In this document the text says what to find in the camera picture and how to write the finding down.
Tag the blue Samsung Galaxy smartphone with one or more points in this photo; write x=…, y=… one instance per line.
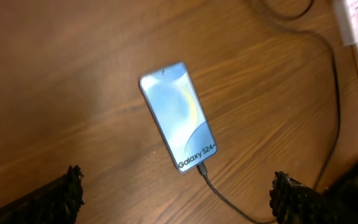
x=177, y=111

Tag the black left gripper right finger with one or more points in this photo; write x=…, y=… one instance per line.
x=292, y=202

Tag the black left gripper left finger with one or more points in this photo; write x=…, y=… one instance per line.
x=55, y=203

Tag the white power extension strip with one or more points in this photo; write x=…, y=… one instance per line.
x=347, y=18

